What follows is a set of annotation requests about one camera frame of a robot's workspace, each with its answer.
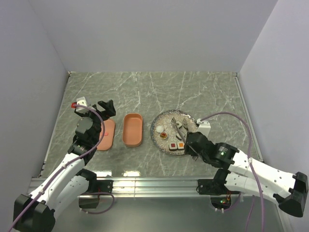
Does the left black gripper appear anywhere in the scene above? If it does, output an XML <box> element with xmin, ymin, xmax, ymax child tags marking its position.
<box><xmin>75</xmin><ymin>100</ymin><xmax>115</xmax><ymax>143</ymax></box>

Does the green sushi roll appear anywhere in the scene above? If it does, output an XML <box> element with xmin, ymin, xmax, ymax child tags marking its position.
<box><xmin>176</xmin><ymin>121</ymin><xmax>183</xmax><ymax>129</ymax></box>

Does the cucumber sushi roll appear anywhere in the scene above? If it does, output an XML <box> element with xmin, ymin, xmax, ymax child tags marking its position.
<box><xmin>176</xmin><ymin>132</ymin><xmax>186</xmax><ymax>142</ymax></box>

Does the small noodle soup cup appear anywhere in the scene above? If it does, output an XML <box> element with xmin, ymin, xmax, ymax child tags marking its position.
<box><xmin>159</xmin><ymin>132</ymin><xmax>168</xmax><ymax>140</ymax></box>

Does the orange sushi roll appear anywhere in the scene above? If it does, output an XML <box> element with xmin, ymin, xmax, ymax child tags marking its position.
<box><xmin>177</xmin><ymin>142</ymin><xmax>184</xmax><ymax>150</ymax></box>

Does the red sushi roll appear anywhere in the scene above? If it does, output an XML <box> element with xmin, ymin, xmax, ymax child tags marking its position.
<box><xmin>169</xmin><ymin>142</ymin><xmax>178</xmax><ymax>151</ymax></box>

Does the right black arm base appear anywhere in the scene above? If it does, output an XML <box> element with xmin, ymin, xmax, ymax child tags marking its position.
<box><xmin>197</xmin><ymin>178</ymin><xmax>229</xmax><ymax>196</ymax></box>

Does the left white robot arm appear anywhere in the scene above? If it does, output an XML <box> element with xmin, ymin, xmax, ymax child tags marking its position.
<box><xmin>8</xmin><ymin>97</ymin><xmax>116</xmax><ymax>232</ymax></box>

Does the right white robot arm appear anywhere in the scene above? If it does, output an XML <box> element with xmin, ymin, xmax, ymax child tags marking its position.
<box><xmin>172</xmin><ymin>119</ymin><xmax>309</xmax><ymax>218</ymax></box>

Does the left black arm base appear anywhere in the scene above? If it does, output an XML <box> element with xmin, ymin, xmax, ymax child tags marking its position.
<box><xmin>77</xmin><ymin>169</ymin><xmax>115</xmax><ymax>215</ymax></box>

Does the pink lunch box lid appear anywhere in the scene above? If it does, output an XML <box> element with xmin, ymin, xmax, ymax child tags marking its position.
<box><xmin>97</xmin><ymin>119</ymin><xmax>115</xmax><ymax>151</ymax></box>

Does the pink lunch box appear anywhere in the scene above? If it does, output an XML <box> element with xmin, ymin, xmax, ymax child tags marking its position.
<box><xmin>122</xmin><ymin>113</ymin><xmax>143</xmax><ymax>147</ymax></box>

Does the speckled round plate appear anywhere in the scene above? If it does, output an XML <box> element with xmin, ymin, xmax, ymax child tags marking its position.
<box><xmin>150</xmin><ymin>110</ymin><xmax>197</xmax><ymax>157</ymax></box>

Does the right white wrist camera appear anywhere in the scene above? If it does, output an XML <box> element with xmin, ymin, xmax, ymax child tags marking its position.
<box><xmin>196</xmin><ymin>118</ymin><xmax>211</xmax><ymax>137</ymax></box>

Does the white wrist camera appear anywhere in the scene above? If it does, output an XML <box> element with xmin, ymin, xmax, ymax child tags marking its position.
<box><xmin>196</xmin><ymin>118</ymin><xmax>211</xmax><ymax>137</ymax></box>
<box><xmin>71</xmin><ymin>97</ymin><xmax>90</xmax><ymax>114</ymax></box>

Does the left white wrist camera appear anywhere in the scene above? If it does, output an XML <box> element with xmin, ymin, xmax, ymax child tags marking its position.
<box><xmin>71</xmin><ymin>97</ymin><xmax>90</xmax><ymax>114</ymax></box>

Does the aluminium front rail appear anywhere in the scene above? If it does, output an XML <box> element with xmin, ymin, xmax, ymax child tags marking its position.
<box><xmin>28</xmin><ymin>176</ymin><xmax>282</xmax><ymax>199</ymax></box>

